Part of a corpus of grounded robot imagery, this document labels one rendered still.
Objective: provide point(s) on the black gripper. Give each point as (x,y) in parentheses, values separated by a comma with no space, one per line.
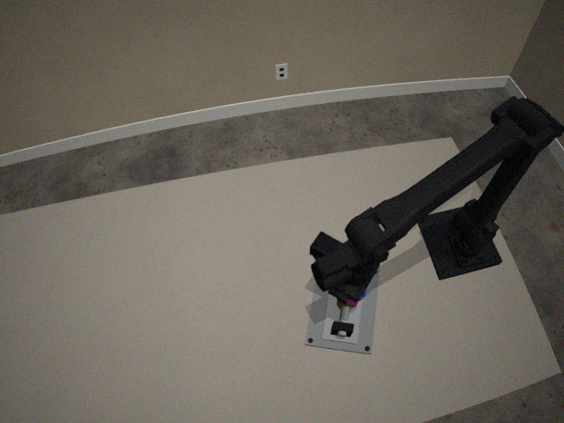
(350,294)

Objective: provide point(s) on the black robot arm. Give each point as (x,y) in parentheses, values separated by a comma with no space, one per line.
(506,141)

